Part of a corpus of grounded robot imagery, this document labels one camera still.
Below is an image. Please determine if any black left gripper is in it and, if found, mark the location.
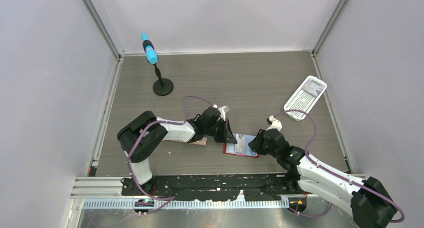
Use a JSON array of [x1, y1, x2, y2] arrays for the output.
[[204, 118, 237, 144]]

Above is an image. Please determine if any red leather card holder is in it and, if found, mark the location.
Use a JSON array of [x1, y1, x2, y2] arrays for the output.
[[223, 143, 259, 158]]

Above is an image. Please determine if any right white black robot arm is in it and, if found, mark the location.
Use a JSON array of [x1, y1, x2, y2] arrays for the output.
[[248, 129, 398, 228]]

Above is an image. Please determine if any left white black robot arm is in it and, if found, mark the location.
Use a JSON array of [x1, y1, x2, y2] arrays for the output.
[[116, 105, 237, 195]]

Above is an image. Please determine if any silver VIP card in basket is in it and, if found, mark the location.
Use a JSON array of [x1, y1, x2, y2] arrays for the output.
[[302, 79, 324, 97]]

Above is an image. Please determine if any glittery sequin tube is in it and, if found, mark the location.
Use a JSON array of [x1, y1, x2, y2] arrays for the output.
[[173, 137, 207, 146]]

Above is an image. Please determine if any white perforated plastic basket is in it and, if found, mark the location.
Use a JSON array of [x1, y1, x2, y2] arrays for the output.
[[283, 75, 327, 121]]

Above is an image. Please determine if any blue microphone on black stand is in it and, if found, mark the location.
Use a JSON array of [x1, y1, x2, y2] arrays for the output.
[[141, 32, 174, 96]]

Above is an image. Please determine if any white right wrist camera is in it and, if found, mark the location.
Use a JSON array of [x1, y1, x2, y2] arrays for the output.
[[266, 116, 283, 132]]

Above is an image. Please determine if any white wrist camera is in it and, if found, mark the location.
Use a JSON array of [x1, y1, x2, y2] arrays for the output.
[[213, 104, 230, 121], [266, 116, 283, 132]]

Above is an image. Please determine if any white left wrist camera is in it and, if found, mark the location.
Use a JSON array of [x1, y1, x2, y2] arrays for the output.
[[213, 104, 230, 121]]

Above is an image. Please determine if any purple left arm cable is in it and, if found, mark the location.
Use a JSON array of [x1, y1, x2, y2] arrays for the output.
[[125, 95, 220, 215]]

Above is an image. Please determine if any aluminium frame rail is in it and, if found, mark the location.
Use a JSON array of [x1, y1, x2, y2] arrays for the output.
[[71, 177, 301, 200]]

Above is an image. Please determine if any white slotted cable duct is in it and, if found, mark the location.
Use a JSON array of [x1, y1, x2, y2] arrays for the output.
[[82, 198, 290, 210]]

